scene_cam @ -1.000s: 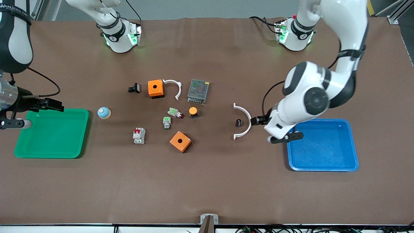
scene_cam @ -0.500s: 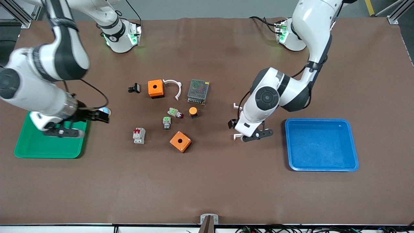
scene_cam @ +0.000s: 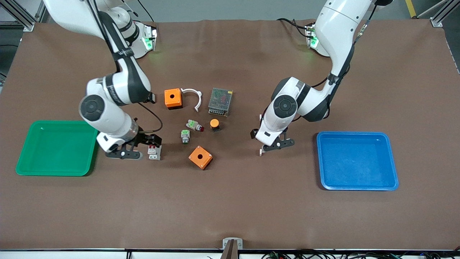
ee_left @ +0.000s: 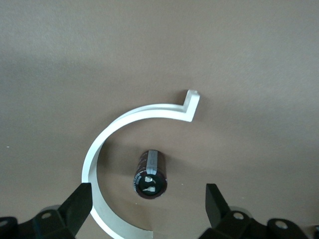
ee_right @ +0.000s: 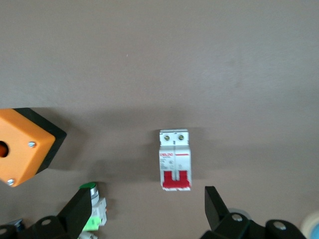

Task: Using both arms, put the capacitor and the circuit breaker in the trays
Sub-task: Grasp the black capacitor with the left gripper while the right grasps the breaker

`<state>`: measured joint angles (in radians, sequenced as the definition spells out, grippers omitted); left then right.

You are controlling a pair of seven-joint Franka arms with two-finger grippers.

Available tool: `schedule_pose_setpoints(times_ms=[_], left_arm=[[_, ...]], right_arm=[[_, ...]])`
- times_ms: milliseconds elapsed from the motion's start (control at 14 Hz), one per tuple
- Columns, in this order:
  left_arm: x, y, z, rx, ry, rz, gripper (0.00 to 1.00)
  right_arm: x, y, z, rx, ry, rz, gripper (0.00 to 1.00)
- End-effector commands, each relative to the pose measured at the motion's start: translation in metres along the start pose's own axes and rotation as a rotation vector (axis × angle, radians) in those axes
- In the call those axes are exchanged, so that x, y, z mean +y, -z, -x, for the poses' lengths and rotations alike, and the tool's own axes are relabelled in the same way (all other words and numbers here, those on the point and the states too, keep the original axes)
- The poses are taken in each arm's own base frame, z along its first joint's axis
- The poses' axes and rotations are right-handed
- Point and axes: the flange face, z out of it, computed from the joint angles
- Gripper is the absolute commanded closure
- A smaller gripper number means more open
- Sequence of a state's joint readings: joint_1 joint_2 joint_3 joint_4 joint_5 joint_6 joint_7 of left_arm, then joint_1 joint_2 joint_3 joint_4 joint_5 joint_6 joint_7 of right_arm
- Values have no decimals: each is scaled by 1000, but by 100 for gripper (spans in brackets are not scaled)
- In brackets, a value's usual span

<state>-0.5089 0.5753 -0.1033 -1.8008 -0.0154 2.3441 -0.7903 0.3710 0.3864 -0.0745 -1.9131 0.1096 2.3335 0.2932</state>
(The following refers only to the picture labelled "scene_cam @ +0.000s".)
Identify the white table edge rail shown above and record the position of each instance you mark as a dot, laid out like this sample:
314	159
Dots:
72	254

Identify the orange capped black button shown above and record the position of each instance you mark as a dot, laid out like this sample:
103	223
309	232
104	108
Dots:
215	124

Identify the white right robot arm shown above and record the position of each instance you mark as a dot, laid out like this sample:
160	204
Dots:
125	82

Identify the red push button switch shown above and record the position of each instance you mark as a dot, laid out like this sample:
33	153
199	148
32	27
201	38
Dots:
195	125

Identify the green push button switch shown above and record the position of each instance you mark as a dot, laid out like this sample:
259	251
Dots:
185	136

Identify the metal table edge bracket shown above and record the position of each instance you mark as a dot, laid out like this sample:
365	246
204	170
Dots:
232	246

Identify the white red circuit breaker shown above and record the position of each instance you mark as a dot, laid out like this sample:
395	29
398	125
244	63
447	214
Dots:
154	152

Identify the blue plastic tray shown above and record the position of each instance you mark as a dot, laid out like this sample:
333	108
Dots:
357	161

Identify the orange button box with hole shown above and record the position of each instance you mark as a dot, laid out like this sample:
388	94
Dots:
173	98
200	157

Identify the brown table mat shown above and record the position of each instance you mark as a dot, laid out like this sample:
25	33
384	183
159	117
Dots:
230	208

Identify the small white curved clip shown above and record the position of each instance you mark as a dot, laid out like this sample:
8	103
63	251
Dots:
198	98

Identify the aluminium frame profile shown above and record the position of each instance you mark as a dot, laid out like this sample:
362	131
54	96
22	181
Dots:
440	14
19	16

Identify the green plastic tray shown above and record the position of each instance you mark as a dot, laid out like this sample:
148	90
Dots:
57	148

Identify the metal mesh power supply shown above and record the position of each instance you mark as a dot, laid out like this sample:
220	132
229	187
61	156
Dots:
220	101

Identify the small black clamp part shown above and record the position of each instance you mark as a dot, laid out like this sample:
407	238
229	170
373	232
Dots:
152	98

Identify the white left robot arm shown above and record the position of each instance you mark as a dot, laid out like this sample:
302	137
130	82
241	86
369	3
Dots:
337	28

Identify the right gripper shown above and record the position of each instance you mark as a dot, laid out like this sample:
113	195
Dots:
146	138

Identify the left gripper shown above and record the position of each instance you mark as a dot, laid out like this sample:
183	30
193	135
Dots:
252	133

